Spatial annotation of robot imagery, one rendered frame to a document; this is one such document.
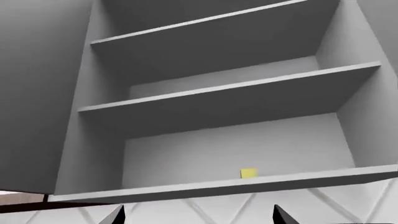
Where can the grey wall cabinet body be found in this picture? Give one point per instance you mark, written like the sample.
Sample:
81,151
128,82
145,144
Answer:
199,151

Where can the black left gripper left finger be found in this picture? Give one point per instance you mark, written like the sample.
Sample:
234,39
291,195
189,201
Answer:
115,217

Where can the small yellow block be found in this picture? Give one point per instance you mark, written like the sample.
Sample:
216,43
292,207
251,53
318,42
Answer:
248,173

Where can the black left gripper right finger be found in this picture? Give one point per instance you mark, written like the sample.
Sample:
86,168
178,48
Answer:
283,217

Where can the grey cabinet shelf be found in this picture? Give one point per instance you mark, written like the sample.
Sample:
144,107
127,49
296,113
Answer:
217,102
211,35

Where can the grey cabinet door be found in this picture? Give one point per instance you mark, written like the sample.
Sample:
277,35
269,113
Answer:
37,93

